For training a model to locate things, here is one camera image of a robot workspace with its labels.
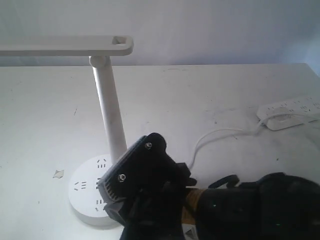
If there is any white flat plug adapter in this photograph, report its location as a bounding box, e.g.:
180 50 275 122
265 115 303 131

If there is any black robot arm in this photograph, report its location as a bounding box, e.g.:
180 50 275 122
98 163 320 240

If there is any white power strip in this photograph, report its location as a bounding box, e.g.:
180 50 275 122
256 96 320 119

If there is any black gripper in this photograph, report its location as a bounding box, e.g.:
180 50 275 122
104 162 196 240

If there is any white power cable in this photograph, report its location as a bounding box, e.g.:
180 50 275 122
188 113 291 171

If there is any white desk lamp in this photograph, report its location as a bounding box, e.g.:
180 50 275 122
0 35 134 227

